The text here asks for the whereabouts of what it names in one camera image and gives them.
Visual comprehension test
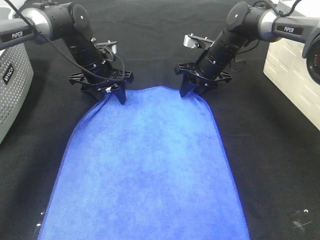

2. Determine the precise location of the black table cloth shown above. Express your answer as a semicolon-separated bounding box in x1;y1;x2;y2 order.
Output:
0;0;320;240

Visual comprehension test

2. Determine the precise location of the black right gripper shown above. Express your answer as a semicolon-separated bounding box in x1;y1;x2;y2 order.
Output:
174;50;232;98

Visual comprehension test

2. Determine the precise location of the clear tape strip right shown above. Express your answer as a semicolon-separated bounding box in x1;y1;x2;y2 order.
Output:
287;208;313;235

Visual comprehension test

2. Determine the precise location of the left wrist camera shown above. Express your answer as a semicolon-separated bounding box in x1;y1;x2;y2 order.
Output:
95;40;118;54

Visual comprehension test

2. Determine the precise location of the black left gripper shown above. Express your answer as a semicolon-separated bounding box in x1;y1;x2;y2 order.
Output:
68;59;134;105

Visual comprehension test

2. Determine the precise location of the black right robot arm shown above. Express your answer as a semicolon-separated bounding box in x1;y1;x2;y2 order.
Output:
174;0;320;98

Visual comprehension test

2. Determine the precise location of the blue microfibre towel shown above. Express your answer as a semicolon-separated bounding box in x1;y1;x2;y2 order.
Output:
38;86;250;240

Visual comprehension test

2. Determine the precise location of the white slotted storage box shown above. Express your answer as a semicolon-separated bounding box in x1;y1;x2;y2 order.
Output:
263;38;320;129

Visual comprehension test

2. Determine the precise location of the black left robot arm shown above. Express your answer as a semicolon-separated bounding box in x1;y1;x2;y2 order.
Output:
0;0;134;104

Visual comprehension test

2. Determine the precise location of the clear tape strip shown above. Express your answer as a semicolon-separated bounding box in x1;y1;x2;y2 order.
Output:
287;208;313;235
35;211;46;228

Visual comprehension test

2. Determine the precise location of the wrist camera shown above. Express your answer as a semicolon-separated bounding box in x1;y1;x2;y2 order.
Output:
95;40;118;54
183;33;214;50

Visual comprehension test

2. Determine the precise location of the clear tape strip left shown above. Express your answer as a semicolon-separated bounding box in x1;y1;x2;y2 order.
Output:
35;211;46;228

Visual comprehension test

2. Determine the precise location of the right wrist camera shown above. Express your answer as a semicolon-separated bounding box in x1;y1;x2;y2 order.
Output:
183;33;214;50

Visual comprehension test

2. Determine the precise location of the grey perforated laundry basket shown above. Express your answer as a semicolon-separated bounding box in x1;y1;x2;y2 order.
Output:
0;43;34;141

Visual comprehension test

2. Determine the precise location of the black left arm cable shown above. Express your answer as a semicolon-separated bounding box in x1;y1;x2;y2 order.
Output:
4;0;126;81

